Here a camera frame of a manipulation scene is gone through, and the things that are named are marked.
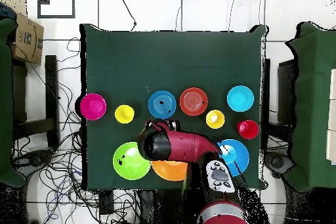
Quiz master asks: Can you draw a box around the small orange-red bowl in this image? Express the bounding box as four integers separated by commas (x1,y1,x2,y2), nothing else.
179,87,209,117

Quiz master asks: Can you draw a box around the white box stack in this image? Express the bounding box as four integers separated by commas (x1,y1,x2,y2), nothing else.
325,68,336,166

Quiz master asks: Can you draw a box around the yellow cup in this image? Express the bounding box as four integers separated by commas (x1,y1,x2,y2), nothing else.
205,109,226,129
114,104,135,124

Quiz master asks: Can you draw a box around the large orange-yellow bowl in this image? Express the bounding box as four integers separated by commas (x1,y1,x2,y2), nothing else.
150,160,189,182

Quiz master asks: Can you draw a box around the large green bowl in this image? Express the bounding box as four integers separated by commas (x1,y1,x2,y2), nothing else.
112,141,152,181

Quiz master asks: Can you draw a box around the dark green tablecloth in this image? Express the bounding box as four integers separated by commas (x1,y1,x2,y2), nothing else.
79,23,269,191

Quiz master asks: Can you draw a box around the small magenta bowl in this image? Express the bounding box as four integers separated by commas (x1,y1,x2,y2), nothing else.
79,93,108,122

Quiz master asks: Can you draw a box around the large blue bowl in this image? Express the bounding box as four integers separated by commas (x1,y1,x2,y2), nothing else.
217,139,250,177

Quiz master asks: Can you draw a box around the small light blue bowl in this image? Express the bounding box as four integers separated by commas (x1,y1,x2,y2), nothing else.
226,85,255,112

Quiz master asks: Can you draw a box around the red cup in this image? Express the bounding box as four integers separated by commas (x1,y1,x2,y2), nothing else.
236,120,260,140

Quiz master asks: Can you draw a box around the black metal stand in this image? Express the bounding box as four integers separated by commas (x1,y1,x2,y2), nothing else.
12,55,60,149

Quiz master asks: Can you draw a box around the green cloth-covered table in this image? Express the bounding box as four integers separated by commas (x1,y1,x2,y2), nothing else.
0,17,26,187
284,21,336,192

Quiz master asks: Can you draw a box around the cardboard box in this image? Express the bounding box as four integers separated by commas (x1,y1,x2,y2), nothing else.
7,0,45,65

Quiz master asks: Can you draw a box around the tangle of black cables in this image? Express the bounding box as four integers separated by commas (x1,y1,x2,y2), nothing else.
11,37,142,224

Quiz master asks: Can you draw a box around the black cable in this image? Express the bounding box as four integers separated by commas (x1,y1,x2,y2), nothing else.
117,0,138,32

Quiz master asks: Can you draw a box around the black square frame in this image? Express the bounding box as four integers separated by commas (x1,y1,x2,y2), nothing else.
37,0,76,19

